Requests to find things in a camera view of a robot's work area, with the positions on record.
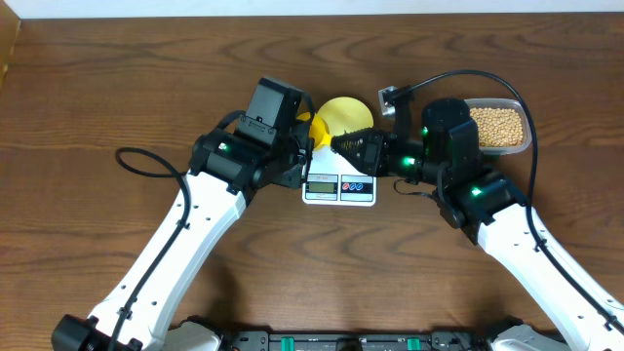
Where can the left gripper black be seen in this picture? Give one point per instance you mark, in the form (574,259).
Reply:
(295,176)

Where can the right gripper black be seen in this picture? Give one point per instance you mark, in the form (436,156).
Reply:
(371,160)

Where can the yellow plastic measuring scoop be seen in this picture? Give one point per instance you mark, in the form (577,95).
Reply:
(319,130)

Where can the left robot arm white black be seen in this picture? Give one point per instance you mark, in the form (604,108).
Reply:
(246,151)

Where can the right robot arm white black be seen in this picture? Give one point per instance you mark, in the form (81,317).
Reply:
(492,212)

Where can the pale yellow plastic bowl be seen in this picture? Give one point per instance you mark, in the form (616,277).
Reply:
(345,115)

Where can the white digital kitchen scale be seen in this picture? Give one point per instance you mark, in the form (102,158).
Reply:
(332,181)

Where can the clear container of soybeans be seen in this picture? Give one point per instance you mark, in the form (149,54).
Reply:
(502,125)

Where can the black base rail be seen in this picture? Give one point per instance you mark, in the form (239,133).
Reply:
(299,341)

